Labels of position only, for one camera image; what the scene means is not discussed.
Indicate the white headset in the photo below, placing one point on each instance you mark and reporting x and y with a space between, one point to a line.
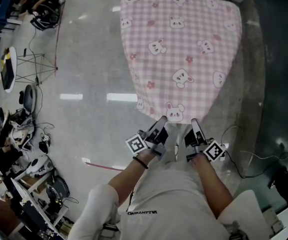
39 165

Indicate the pink stick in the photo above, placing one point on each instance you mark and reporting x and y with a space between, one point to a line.
103 166

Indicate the person's white shirt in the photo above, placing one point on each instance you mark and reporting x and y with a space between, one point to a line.
168 199

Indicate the person's left forearm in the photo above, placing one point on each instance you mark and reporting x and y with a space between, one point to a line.
131 174

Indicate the pink checked bunny tablecloth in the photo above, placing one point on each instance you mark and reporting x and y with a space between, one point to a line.
181 49

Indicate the black wristband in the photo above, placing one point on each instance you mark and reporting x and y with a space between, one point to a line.
140 162

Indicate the round white side table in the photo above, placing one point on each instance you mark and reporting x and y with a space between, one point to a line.
10 59

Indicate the black bag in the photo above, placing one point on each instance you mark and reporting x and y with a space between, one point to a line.
287 186

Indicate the black backpack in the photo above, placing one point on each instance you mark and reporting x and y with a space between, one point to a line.
44 19

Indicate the small printed white cube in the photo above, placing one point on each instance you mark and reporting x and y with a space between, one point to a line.
47 137

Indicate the metal folding stand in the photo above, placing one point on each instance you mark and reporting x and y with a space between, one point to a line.
39 66

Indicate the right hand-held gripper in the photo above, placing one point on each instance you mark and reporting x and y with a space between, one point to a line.
214 151

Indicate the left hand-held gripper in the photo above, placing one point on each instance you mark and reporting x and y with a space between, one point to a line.
136 144

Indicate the person's right forearm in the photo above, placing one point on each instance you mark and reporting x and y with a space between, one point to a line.
211 176

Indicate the black flat box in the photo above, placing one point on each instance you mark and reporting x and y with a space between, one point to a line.
8 75

